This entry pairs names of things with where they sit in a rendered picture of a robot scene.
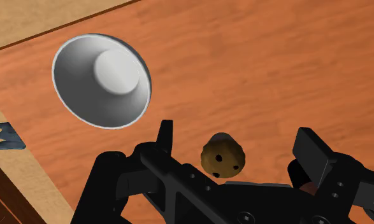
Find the brown chocolate chip muffin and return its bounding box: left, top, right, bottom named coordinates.
left=200, top=132, right=247, bottom=179

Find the dark wooden furniture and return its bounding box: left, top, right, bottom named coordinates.
left=0, top=153, right=48, bottom=224

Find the white bowl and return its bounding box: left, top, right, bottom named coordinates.
left=51, top=33, right=152, bottom=130

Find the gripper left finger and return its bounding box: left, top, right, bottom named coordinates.
left=70, top=119, right=234, bottom=224

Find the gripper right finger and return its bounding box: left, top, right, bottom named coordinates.
left=287, top=127, right=374, bottom=224

